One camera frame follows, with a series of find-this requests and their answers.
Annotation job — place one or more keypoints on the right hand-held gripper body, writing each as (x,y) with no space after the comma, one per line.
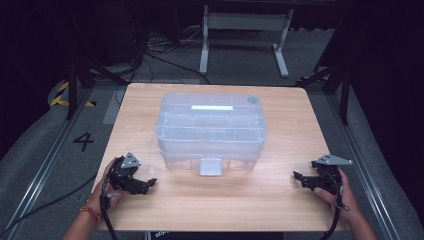
(328,173)

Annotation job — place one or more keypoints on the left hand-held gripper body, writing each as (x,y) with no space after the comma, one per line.
(121,173)

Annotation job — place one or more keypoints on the clear plastic storage box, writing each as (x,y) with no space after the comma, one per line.
(210,133)

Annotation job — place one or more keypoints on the person's left hand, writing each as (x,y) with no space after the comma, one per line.
(100,200)

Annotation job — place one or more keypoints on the person's right hand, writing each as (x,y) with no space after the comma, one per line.
(346,203)

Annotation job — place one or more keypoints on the black tripod stand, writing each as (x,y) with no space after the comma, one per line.
(344,96)
(72,90)

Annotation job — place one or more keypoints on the person's dark clothing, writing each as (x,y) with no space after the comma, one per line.
(216,235)

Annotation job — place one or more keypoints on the round grey table grommet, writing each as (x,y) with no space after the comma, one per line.
(252,99)

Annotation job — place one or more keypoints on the yellow black floor tape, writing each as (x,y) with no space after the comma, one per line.
(60,98)

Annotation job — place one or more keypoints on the metal floor rail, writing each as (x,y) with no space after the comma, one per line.
(363,160)
(43,166)

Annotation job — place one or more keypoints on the white metal desk frame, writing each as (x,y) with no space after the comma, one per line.
(246,21)

